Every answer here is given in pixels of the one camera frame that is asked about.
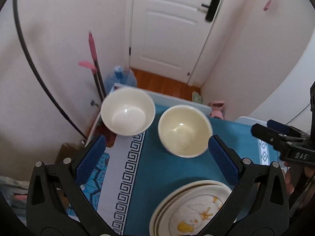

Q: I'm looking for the white bowl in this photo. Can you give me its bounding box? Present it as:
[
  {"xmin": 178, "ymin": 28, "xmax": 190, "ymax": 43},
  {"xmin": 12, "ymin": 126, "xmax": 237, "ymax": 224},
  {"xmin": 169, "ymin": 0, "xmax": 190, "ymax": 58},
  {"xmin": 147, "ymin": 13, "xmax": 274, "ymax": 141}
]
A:
[{"xmin": 101, "ymin": 88, "xmax": 156, "ymax": 137}]

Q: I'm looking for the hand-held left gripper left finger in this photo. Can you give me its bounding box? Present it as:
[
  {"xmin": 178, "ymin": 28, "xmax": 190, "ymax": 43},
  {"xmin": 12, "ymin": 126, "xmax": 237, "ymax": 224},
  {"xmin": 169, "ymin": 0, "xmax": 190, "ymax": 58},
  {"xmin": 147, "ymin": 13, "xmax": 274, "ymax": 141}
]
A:
[{"xmin": 26, "ymin": 133, "xmax": 116, "ymax": 236}]

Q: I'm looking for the pink plastic container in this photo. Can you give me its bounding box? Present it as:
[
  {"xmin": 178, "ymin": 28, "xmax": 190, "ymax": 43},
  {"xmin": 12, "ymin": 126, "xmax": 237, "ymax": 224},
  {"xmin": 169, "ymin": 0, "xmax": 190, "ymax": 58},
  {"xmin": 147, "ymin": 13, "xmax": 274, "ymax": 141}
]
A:
[{"xmin": 208, "ymin": 101, "xmax": 225, "ymax": 120}]

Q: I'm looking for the plain white plate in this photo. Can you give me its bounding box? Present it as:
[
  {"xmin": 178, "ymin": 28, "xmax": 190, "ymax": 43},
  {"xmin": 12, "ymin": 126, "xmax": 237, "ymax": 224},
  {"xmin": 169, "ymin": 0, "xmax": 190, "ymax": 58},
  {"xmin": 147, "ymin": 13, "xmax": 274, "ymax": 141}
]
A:
[{"xmin": 149, "ymin": 180, "xmax": 233, "ymax": 236}]

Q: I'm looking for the person's right hand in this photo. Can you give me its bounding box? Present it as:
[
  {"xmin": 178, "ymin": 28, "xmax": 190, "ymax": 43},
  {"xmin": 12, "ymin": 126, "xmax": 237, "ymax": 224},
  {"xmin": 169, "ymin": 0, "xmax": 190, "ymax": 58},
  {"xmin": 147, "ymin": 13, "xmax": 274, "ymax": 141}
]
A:
[{"xmin": 283, "ymin": 162, "xmax": 315, "ymax": 195}]

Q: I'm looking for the blue water bottle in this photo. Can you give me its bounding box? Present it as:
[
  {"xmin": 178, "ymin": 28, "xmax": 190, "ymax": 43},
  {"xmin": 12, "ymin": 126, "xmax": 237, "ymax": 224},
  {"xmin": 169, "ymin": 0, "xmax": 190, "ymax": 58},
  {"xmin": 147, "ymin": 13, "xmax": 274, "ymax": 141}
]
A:
[{"xmin": 105, "ymin": 65, "xmax": 137, "ymax": 92}]

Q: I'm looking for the white door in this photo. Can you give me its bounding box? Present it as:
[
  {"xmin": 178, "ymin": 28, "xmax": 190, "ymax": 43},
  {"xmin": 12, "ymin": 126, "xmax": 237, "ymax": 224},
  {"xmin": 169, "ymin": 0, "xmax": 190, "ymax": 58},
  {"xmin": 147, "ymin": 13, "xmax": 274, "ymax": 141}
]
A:
[{"xmin": 125, "ymin": 0, "xmax": 230, "ymax": 86}]

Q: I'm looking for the yellow rimmed plate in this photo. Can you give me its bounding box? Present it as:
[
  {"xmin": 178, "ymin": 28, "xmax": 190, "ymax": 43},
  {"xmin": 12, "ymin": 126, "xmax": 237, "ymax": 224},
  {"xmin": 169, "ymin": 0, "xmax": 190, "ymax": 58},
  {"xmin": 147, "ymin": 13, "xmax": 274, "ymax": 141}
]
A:
[{"xmin": 154, "ymin": 183, "xmax": 232, "ymax": 236}]

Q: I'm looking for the cream bowl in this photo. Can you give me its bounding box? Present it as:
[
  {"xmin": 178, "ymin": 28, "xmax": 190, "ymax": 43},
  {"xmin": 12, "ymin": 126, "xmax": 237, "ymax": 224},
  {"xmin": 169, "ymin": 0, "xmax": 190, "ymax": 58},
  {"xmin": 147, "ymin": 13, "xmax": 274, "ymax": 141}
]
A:
[{"xmin": 158, "ymin": 105, "xmax": 213, "ymax": 158}]

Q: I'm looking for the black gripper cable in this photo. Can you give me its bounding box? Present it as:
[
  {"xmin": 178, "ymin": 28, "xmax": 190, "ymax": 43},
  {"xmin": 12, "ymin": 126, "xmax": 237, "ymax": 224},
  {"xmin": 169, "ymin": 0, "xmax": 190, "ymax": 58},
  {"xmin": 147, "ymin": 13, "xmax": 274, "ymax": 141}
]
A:
[{"xmin": 287, "ymin": 104, "xmax": 312, "ymax": 124}]

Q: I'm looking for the teal patterned tablecloth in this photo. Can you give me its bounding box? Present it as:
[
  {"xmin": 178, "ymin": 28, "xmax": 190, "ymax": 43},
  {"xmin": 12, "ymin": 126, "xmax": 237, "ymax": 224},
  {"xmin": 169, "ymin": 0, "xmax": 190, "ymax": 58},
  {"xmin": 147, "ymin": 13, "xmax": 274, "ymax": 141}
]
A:
[{"xmin": 66, "ymin": 103, "xmax": 288, "ymax": 236}]

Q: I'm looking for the black door lock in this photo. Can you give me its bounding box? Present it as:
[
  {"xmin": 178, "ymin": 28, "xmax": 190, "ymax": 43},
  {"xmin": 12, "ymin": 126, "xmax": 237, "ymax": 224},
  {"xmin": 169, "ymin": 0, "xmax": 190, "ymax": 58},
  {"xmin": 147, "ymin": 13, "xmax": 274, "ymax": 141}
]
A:
[{"xmin": 201, "ymin": 0, "xmax": 221, "ymax": 22}]

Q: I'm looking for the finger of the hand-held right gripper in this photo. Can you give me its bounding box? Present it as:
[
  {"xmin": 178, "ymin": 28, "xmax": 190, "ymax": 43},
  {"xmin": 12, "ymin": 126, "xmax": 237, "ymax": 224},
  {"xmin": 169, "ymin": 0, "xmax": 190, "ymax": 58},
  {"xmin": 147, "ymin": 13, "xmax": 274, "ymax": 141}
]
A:
[
  {"xmin": 251, "ymin": 124, "xmax": 291, "ymax": 151},
  {"xmin": 267, "ymin": 120, "xmax": 310, "ymax": 138}
]

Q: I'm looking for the grey garment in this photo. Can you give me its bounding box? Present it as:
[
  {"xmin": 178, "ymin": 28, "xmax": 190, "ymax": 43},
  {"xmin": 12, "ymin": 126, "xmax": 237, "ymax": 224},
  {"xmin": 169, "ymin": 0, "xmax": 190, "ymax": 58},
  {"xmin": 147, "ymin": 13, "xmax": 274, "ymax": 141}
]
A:
[{"xmin": 0, "ymin": 176, "xmax": 31, "ymax": 218}]

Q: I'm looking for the black clothes rack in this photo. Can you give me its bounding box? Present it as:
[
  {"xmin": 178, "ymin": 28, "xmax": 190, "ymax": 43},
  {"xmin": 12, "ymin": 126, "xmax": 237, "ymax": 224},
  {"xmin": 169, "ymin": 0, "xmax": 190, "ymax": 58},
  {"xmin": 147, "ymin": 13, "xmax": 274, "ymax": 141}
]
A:
[{"xmin": 12, "ymin": 0, "xmax": 88, "ymax": 139}]

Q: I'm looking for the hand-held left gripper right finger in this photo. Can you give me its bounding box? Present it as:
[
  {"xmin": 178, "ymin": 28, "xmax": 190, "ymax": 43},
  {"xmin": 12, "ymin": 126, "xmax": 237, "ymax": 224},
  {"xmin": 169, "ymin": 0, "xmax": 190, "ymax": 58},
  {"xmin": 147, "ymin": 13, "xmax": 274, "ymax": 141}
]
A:
[{"xmin": 208, "ymin": 135, "xmax": 289, "ymax": 236}]

